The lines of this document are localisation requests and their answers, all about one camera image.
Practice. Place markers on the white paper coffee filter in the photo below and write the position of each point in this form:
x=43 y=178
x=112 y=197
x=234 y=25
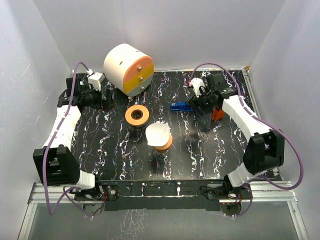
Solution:
x=157 y=134

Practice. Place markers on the white round drawer cabinet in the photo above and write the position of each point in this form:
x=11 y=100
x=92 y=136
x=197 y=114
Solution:
x=128 y=69

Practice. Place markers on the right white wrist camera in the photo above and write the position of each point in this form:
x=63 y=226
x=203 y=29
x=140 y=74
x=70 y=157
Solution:
x=198 y=86

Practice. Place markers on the dark glass dripper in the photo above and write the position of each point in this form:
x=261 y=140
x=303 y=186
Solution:
x=204 y=122

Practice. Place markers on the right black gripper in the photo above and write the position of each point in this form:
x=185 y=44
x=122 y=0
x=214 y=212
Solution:
x=195 y=102

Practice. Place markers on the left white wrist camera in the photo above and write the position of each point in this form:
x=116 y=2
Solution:
x=95 y=80

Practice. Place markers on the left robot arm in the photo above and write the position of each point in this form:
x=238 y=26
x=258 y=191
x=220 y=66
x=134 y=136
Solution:
x=54 y=162

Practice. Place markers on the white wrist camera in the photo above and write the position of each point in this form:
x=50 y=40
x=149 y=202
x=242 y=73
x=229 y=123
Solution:
x=95 y=80
x=198 y=86

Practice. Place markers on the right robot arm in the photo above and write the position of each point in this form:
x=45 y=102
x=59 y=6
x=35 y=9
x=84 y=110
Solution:
x=265 y=146

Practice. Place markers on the glass carafe with brown band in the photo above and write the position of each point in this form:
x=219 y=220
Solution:
x=161 y=156

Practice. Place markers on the coffee filter packet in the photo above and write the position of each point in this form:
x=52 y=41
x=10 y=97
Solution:
x=217 y=114

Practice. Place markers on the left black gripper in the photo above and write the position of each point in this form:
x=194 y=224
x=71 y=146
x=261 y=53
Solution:
x=108 y=104

